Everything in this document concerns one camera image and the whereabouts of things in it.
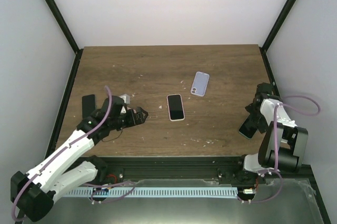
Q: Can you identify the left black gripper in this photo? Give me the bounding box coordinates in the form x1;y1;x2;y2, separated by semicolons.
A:
110;107;148;130

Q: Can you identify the black phone green edge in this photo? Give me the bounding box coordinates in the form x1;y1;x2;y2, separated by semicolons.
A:
239;117;257;139

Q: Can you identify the beige phone case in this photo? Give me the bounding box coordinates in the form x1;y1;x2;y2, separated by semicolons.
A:
166;94;186;122

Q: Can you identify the black phone silver edge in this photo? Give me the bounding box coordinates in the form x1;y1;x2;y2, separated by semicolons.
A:
167;95;184;120

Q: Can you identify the purple phone case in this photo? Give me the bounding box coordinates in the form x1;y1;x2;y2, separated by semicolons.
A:
190;72;210;97

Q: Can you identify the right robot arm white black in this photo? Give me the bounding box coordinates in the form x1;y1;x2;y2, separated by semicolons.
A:
234;83;308;184

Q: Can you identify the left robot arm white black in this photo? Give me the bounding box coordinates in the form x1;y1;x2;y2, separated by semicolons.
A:
10;96;148;222

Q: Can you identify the black phone teal edge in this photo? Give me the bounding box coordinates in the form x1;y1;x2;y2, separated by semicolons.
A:
82;94;96;119

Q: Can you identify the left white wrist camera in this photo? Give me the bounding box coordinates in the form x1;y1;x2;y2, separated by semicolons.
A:
120;94;131;105

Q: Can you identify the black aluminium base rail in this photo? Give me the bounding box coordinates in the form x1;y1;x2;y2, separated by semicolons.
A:
78;155;311;182

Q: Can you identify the light blue slotted cable duct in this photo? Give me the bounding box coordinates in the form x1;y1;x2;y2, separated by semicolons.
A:
65;187;238;199

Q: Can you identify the right black frame post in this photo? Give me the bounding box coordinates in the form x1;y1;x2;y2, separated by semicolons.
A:
260;0;314;51

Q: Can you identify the black frame post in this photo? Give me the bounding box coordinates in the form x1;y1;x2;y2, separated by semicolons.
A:
28;0;81;55
260;0;314;51

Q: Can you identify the left black frame post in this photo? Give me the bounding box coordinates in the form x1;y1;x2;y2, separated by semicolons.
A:
28;0;81;55

